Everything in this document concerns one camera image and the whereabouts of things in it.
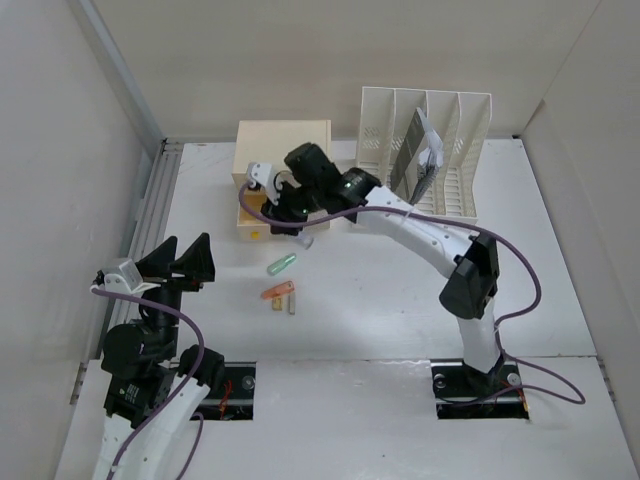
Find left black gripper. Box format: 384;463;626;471
136;231;213;357

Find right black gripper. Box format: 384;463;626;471
260;180;322;238

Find cream drawer cabinet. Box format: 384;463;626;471
231;120;331;243

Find clear spray bottle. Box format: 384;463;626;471
297;232;314;250

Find grey setup guide booklet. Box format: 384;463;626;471
390;107;444;205

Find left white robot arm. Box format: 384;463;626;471
90;233;225;479

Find green highlighter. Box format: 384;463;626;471
266;253;297;276

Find small yellow eraser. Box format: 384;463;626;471
271;297;283;311

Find orange highlighter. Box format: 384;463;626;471
260;281;295;300

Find grey eraser stick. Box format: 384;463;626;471
287;292;296;315

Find white file organizer rack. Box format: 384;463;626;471
355;87;492;224

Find aluminium frame rail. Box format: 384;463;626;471
69;0;184;361

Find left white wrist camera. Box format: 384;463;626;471
94;258;146;295

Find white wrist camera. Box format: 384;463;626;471
94;258;146;295
246;162;283;205

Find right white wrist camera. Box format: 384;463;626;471
246;162;283;205

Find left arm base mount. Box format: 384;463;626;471
196;362;256;421

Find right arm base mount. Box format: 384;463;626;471
430;359;529;420

